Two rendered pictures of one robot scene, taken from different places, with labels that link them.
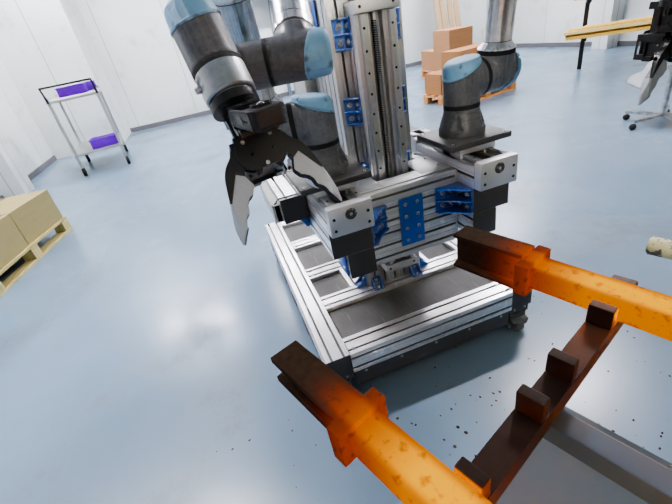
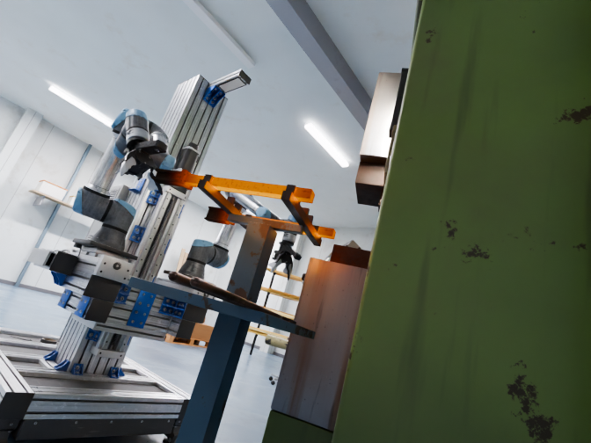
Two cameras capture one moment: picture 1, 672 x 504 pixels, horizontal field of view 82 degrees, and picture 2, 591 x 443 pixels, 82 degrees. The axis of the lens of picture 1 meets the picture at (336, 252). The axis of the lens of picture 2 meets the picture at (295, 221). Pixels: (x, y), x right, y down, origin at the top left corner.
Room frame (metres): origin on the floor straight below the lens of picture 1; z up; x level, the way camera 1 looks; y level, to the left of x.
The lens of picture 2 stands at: (-0.64, 0.21, 0.68)
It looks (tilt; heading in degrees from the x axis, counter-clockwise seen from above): 18 degrees up; 326
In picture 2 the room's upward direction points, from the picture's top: 16 degrees clockwise
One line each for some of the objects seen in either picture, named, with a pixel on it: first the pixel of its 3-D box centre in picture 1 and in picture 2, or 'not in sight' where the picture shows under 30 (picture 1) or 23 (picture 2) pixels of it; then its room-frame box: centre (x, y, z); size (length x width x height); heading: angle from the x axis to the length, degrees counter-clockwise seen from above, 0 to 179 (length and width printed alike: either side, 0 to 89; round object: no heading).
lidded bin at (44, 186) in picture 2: not in sight; (50, 191); (8.80, 0.56, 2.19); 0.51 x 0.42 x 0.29; 103
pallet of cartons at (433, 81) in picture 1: (469, 71); (184, 323); (5.62, -2.27, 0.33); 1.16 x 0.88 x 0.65; 102
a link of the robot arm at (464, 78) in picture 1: (463, 79); (201, 250); (1.30, -0.51, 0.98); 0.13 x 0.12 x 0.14; 111
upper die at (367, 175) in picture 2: not in sight; (411, 191); (0.13, -0.80, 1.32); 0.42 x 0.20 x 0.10; 38
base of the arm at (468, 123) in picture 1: (461, 117); (193, 268); (1.30, -0.50, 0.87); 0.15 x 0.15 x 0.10
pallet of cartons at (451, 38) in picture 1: (456, 52); not in sight; (7.43, -2.77, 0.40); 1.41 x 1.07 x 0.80; 16
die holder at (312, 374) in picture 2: not in sight; (385, 354); (0.08, -0.76, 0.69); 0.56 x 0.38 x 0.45; 38
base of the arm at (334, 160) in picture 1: (322, 155); (111, 237); (1.18, -0.02, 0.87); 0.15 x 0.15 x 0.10
